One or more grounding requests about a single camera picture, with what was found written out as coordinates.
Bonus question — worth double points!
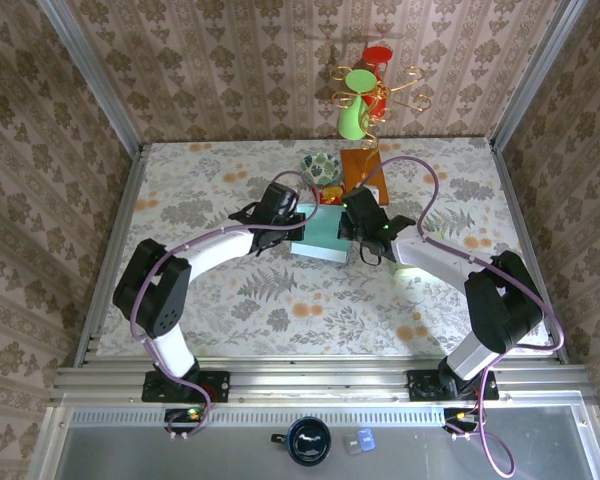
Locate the light blue cloth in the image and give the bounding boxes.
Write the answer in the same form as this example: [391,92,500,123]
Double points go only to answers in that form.
[290,202,351,265]

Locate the light green cloth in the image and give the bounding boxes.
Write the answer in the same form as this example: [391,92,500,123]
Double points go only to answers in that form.
[392,227,451,280]

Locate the wooden base board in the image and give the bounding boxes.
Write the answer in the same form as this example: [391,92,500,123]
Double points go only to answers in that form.
[340,148,390,206]

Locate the leaf pattern bowl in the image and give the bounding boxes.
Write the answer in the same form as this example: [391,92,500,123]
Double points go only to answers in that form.
[299,152,342,185]

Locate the green plastic goblet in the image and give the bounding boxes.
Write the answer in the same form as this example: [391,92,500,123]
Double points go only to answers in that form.
[337,69,380,140]

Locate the floral table mat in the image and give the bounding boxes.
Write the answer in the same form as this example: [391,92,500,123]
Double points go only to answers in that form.
[97,137,554,357]

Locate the red plastic goblet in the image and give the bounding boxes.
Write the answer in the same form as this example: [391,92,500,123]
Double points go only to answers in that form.
[362,46,395,119]

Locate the small black connector board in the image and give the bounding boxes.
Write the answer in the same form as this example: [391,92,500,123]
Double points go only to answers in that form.
[164,407,204,434]
[443,407,481,434]

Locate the dark blue mug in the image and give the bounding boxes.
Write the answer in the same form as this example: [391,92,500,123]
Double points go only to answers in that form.
[271,416,333,467]

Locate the black cable loop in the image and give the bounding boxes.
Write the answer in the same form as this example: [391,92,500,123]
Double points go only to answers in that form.
[358,242,382,266]

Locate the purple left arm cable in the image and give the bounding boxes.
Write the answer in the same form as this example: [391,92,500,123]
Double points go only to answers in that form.
[129,170,319,442]

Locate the gold wire stand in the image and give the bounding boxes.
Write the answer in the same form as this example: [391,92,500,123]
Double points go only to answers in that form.
[328,64,432,179]

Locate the aluminium side rail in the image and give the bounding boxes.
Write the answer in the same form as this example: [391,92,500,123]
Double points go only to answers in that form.
[487,137,569,364]
[74,144,149,369]

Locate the aluminium frame cross rails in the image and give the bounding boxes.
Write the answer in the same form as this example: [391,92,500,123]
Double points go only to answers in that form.
[49,357,599,406]

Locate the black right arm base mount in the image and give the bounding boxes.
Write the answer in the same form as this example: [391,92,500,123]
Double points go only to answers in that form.
[407,368,500,403]

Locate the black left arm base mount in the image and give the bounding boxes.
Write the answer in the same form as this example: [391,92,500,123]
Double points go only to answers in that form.
[140,370,231,403]

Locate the slotted grey cable duct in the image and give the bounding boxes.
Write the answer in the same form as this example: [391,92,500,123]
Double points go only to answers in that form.
[69,405,446,426]

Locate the aluminium corner post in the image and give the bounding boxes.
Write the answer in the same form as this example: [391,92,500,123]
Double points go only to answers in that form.
[37,0,144,151]
[489,0,589,151]

